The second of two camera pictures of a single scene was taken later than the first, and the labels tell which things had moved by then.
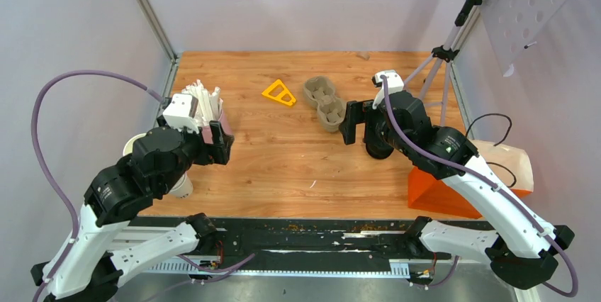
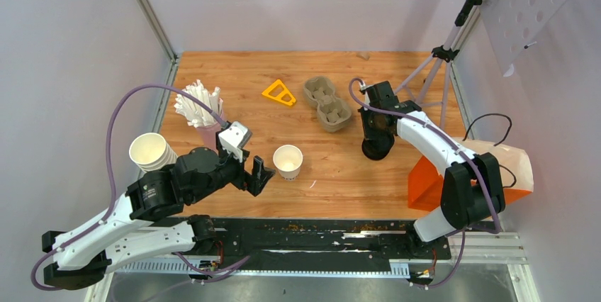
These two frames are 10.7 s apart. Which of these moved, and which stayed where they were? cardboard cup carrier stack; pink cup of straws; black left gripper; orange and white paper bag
Moved: black left gripper
Stayed: pink cup of straws; orange and white paper bag; cardboard cup carrier stack
